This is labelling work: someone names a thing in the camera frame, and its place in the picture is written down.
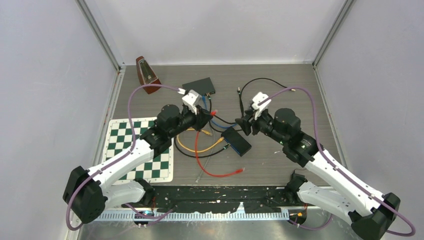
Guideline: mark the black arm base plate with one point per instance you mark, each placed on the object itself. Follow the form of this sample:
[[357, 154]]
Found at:
[[221, 199]]

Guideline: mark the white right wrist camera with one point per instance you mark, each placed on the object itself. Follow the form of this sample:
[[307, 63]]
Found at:
[[259, 104]]

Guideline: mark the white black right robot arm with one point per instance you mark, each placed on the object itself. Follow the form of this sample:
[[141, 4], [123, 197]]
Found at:
[[364, 208]]

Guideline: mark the dark grey network switch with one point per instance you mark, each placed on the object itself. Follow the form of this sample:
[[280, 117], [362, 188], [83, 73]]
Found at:
[[203, 87]]

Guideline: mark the black blue network switch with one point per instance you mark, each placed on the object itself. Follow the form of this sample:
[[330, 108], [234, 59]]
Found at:
[[237, 142]]

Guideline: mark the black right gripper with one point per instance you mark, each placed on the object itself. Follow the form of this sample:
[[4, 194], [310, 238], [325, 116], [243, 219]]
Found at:
[[245, 124]]

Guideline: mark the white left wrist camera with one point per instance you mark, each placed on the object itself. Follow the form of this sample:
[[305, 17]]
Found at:
[[190, 99]]

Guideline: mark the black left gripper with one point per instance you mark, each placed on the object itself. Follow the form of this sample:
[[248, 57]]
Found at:
[[201, 118]]

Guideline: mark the brown wooden metronome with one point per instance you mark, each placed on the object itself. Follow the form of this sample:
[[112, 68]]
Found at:
[[145, 73]]

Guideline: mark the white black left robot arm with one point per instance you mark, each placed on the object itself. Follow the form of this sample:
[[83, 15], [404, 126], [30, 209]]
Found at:
[[89, 192]]

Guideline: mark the green white chessboard mat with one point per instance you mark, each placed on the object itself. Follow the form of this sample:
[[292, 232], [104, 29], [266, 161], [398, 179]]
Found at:
[[119, 137]]

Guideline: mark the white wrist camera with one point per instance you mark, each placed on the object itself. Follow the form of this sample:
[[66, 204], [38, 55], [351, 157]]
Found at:
[[190, 99], [259, 104]]

